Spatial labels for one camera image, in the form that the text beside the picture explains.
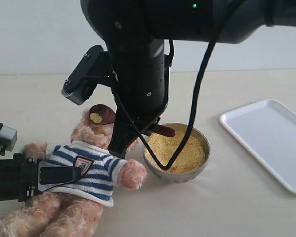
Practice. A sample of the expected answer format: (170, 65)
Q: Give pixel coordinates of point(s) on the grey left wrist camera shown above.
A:
(8, 138)

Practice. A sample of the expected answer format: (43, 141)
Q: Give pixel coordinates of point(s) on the dark red wooden spoon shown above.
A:
(101, 114)

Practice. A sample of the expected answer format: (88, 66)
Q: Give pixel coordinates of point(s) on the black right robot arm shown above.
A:
(134, 32)

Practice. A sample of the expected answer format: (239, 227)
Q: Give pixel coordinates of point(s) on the white rectangular plastic tray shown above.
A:
(267, 130)

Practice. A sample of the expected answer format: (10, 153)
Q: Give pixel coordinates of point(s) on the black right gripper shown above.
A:
(140, 85)

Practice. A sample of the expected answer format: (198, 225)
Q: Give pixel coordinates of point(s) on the metal bowl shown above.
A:
(177, 178)

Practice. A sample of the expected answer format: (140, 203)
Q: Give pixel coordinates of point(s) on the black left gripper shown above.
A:
(20, 177)

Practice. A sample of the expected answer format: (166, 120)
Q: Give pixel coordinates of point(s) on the beige teddy bear striped shirt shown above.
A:
(74, 210)

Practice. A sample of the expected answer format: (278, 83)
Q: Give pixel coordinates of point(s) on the yellow millet grains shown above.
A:
(191, 158)

